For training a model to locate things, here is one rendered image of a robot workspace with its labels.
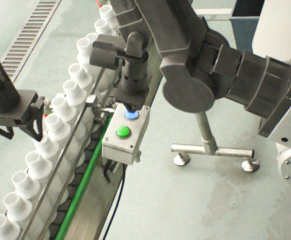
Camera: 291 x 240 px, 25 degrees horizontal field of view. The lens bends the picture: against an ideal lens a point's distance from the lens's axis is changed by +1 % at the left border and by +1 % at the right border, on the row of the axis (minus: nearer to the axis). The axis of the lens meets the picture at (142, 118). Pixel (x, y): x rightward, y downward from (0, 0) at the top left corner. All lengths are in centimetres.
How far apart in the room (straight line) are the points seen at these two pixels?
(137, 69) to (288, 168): 39
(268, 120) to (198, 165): 197
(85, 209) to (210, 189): 119
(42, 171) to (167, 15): 77
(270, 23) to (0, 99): 47
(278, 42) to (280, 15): 7
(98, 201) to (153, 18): 93
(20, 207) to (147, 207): 139
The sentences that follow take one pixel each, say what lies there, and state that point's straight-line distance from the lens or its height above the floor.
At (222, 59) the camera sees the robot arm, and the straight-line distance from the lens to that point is 91.
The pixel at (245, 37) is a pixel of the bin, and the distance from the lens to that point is 207.
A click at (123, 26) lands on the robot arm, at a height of 140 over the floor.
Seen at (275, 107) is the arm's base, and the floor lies 155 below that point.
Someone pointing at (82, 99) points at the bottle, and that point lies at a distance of 167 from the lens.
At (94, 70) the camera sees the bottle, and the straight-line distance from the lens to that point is 173.
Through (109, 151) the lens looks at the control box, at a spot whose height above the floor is 109.
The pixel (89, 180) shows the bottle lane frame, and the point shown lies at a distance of 168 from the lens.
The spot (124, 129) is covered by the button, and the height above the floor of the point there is 112.
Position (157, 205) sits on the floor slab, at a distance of 281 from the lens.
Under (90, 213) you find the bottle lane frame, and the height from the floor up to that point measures 91.
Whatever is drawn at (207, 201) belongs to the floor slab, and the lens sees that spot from 276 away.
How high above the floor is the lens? 222
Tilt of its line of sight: 45 degrees down
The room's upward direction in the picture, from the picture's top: 22 degrees counter-clockwise
